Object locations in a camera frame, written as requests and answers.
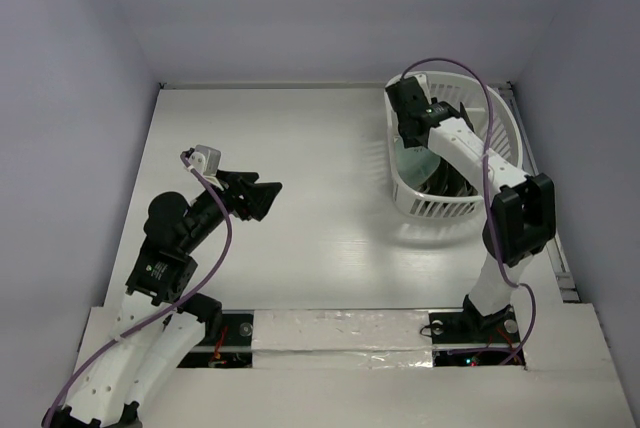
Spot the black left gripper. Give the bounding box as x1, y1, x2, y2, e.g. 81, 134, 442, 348
181, 167, 281, 251

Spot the light green speckled plate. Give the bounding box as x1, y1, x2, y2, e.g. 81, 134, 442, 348
394, 137, 441, 192

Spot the black teal square plate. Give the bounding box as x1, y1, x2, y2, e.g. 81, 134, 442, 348
459, 102, 482, 138

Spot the black floral square plate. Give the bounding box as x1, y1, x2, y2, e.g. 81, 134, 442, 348
423, 159, 467, 197

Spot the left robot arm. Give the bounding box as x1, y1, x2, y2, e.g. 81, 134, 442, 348
42, 171, 282, 427

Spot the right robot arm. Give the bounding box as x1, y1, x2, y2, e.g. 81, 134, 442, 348
385, 73, 556, 340

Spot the white plastic dish rack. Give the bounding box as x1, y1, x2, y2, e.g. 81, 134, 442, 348
384, 71, 524, 220

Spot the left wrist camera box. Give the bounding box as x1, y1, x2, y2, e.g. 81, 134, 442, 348
187, 145, 221, 177

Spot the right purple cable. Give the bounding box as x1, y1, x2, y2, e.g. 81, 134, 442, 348
399, 57, 537, 365

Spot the purple cable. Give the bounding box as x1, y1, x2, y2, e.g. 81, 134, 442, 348
41, 148, 234, 424
399, 57, 537, 365

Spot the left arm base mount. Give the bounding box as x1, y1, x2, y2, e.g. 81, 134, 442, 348
178, 311, 254, 369

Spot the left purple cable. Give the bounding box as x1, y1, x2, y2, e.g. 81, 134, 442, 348
41, 148, 234, 424

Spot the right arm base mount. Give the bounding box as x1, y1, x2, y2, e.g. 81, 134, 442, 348
419, 298, 526, 368

